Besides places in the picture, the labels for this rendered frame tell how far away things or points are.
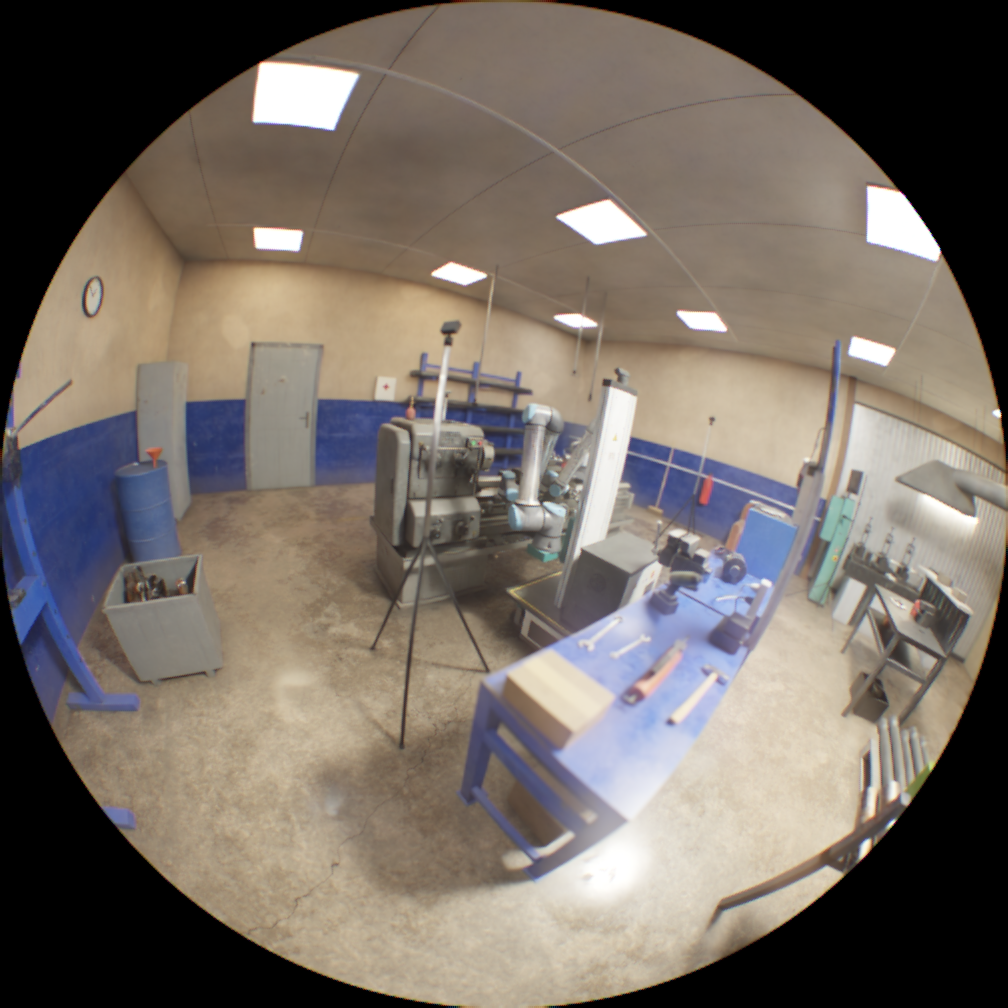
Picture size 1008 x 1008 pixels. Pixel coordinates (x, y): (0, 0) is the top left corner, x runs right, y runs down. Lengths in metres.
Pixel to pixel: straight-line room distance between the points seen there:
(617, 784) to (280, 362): 5.26
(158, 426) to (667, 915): 5.34
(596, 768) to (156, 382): 4.59
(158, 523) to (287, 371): 2.85
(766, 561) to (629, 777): 1.72
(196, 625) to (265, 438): 3.65
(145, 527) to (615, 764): 3.47
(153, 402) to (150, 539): 1.64
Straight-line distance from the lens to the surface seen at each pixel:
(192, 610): 1.97
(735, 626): 1.36
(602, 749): 0.86
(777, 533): 2.24
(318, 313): 5.32
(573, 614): 2.04
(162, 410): 4.38
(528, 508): 1.87
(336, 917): 1.59
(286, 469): 5.30
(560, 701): 0.80
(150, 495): 3.35
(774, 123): 2.33
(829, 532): 5.37
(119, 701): 2.38
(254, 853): 1.71
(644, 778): 0.86
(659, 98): 2.24
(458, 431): 2.28
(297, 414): 5.18
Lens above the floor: 1.54
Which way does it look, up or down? 17 degrees down
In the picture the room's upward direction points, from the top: 9 degrees clockwise
